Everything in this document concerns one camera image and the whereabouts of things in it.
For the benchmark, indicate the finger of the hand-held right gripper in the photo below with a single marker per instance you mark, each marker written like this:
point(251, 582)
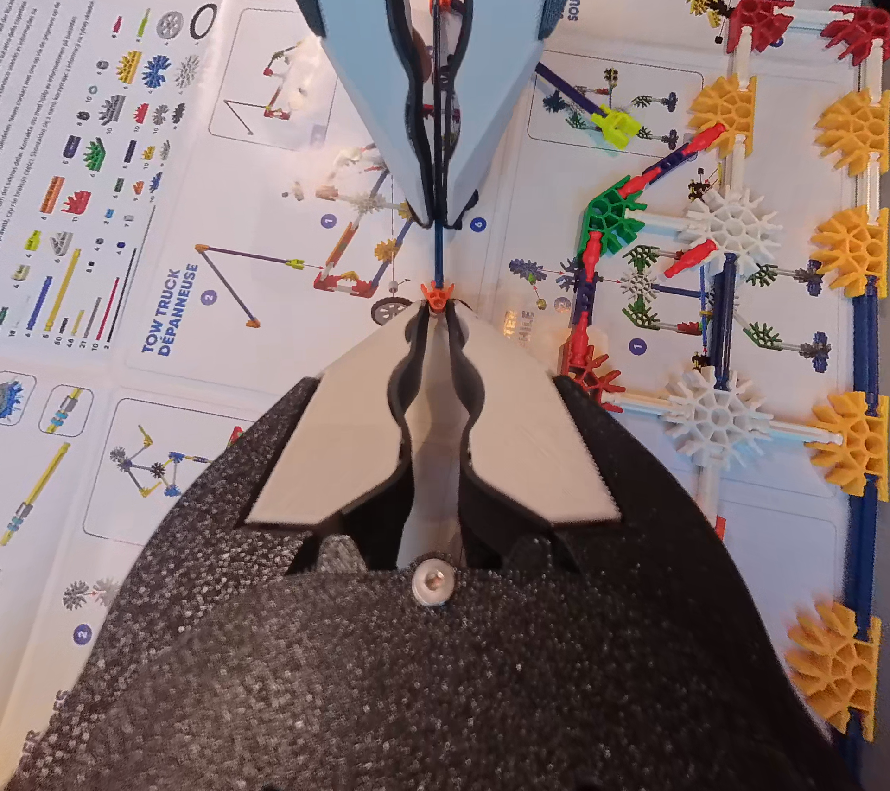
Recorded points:
point(515, 26)
point(355, 26)

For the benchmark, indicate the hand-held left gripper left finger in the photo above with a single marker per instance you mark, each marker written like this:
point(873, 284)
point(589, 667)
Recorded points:
point(334, 457)

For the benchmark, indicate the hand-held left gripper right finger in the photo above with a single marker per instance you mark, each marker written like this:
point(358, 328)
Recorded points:
point(536, 457)

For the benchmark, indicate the purple plastic rod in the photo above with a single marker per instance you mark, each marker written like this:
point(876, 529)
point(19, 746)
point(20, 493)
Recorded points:
point(570, 92)

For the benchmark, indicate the yellow-green clip connector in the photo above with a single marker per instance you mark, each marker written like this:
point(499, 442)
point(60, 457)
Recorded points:
point(619, 128)

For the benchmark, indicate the blue plastic rod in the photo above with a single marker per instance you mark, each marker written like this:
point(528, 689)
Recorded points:
point(437, 256)

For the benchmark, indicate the colourful rod connector frame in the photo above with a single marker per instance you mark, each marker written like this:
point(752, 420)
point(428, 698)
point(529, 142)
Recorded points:
point(730, 224)

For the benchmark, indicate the white building instruction sheet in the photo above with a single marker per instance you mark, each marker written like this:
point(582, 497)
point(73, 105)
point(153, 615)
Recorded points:
point(237, 360)

